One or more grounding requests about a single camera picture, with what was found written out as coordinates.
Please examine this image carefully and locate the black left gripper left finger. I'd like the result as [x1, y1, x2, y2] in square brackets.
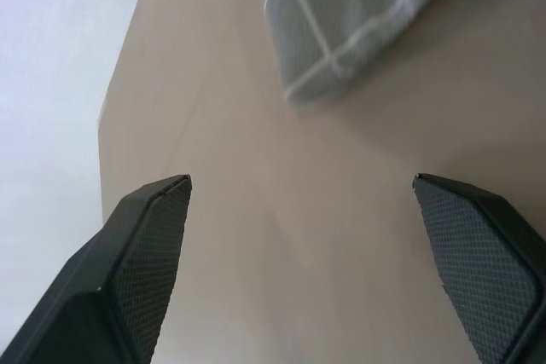
[0, 174, 193, 364]

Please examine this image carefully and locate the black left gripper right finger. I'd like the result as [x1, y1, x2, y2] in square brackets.
[412, 172, 546, 364]

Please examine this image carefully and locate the grey checked cloth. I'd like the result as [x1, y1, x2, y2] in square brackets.
[254, 0, 468, 104]

